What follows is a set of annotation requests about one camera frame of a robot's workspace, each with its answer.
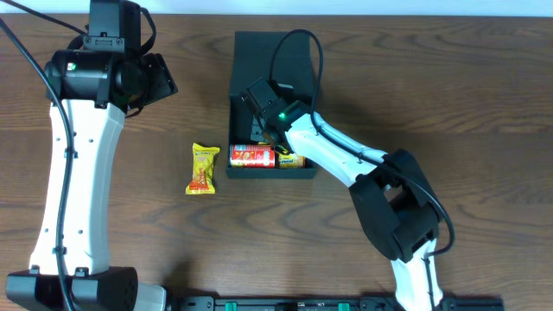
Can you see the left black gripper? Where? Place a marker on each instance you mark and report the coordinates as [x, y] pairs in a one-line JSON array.
[[162, 79]]

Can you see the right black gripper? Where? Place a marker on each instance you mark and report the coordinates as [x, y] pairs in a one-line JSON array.
[[255, 129]]

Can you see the red Pringles can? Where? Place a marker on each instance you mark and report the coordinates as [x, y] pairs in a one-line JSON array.
[[252, 156]]

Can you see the yellow-orange biscuit packet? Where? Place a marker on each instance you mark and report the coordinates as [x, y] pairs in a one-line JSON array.
[[291, 161]]

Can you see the dark green gift box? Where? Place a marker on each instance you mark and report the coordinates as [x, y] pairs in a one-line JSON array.
[[255, 55]]

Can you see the yellow-red snack packet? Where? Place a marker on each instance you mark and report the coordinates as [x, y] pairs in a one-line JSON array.
[[203, 168]]

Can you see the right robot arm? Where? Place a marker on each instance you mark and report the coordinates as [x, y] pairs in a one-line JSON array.
[[396, 208]]

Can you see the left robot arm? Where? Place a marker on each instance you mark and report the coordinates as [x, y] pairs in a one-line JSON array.
[[105, 75]]

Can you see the black mounting rail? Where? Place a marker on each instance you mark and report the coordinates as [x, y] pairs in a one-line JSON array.
[[368, 303]]

